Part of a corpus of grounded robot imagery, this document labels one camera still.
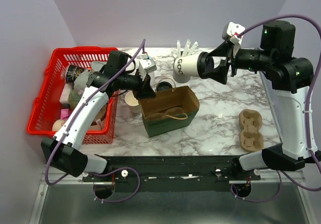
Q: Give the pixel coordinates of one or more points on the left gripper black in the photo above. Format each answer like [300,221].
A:
[147,91]

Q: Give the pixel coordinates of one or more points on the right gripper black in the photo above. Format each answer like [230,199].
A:
[219,72]

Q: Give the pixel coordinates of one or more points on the green paper bag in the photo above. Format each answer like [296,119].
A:
[181,96]

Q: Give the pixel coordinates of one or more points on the black plastic cup lid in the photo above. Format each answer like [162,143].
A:
[205,65]

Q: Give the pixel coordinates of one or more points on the brown cardboard cup carrier top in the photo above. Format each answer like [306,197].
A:
[176,113]

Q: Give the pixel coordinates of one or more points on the brown cardboard cup carrier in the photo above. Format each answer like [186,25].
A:
[250,122]
[176,113]

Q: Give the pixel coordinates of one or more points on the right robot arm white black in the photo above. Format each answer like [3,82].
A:
[291,79]

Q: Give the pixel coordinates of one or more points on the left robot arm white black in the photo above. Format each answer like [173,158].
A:
[62,151]

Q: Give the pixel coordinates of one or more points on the white wrapped straws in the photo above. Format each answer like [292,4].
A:
[187,50]

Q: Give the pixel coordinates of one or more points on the brown round lid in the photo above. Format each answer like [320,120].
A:
[101,115]

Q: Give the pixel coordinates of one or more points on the grey cloth pouch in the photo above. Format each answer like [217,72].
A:
[81,80]

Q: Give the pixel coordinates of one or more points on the green scrub sponge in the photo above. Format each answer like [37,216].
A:
[73,99]

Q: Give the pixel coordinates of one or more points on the black snack can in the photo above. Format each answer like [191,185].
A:
[72,72]

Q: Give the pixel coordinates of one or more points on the white soap block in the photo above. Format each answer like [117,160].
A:
[65,94]

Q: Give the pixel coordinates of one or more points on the red plastic basket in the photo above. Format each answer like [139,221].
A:
[46,107]

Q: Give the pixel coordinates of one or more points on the pink small box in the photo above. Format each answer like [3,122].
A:
[64,114]

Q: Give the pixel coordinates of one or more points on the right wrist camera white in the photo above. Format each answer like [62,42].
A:
[231,34]

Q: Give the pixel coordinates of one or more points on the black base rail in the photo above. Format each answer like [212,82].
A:
[173,173]

